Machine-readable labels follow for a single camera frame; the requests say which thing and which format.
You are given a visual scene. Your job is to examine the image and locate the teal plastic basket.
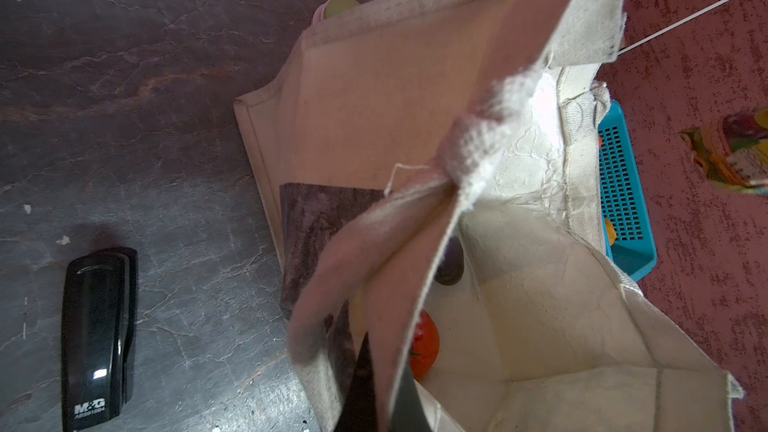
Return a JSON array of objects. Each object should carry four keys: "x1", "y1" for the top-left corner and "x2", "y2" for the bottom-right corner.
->
[{"x1": 598, "y1": 100, "x2": 658, "y2": 282}]

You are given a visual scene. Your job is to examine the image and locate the red bell pepper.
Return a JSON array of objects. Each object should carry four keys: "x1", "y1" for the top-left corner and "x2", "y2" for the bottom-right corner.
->
[{"x1": 409, "y1": 310, "x2": 440, "y2": 381}]

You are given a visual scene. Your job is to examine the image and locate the black remote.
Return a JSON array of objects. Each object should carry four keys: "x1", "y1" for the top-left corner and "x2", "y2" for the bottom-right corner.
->
[{"x1": 61, "y1": 247, "x2": 138, "y2": 431}]

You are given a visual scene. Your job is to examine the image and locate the cream canvas tote bag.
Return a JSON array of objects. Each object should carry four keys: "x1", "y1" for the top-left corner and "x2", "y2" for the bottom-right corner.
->
[{"x1": 234, "y1": 0, "x2": 743, "y2": 431}]

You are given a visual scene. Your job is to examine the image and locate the orange Fox's candy bag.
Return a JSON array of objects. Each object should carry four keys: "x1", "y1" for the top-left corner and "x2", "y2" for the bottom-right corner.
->
[{"x1": 680, "y1": 107, "x2": 767, "y2": 195}]

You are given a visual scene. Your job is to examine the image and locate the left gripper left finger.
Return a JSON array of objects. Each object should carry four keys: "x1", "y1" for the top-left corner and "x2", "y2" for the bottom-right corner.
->
[{"x1": 334, "y1": 335, "x2": 378, "y2": 432}]

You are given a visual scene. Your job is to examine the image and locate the purple eggplant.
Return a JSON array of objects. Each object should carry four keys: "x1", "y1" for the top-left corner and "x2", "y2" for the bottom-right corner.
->
[{"x1": 434, "y1": 236, "x2": 465, "y2": 286}]

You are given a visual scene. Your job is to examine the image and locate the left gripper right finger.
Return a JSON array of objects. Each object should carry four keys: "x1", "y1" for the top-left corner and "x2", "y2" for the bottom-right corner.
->
[{"x1": 390, "y1": 364, "x2": 432, "y2": 432}]

